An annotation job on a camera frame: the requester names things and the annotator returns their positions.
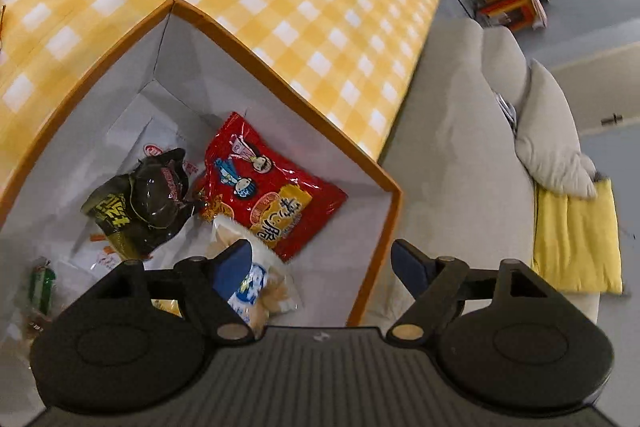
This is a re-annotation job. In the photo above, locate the clear potato sticks packet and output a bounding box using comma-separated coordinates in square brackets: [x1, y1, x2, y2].
[152, 214, 303, 340]

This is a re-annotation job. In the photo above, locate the green label snack packet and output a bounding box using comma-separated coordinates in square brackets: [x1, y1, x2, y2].
[30, 259, 58, 315]

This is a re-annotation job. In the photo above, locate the grey pillow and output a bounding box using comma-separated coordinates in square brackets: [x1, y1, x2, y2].
[515, 59, 598, 200]

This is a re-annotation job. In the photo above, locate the red snack packet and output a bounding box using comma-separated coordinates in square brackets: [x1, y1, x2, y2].
[197, 111, 348, 264]

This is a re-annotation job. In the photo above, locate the orange stool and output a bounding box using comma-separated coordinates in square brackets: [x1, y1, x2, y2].
[477, 0, 548, 31]

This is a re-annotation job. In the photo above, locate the yellow cushion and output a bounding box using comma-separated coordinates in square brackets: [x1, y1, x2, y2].
[531, 177, 625, 295]

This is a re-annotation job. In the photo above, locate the orange storage box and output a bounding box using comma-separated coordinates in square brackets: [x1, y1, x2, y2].
[0, 0, 403, 427]

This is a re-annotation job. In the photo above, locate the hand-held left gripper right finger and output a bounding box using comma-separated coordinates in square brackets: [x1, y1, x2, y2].
[386, 239, 551, 343]

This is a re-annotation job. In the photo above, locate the white spicy strips packet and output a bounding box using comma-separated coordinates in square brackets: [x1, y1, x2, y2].
[70, 97, 211, 278]

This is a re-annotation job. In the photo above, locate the magazine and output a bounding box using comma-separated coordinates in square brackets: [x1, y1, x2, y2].
[492, 91, 518, 128]

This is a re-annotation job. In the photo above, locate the grey sofa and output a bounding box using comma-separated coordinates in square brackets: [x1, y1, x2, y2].
[345, 17, 601, 328]

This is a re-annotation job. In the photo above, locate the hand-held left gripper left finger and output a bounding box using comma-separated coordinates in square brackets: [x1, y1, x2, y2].
[85, 238, 256, 345]

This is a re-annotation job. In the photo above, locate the black and yellow snack packet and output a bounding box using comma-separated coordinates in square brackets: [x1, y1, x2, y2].
[81, 148, 201, 260]

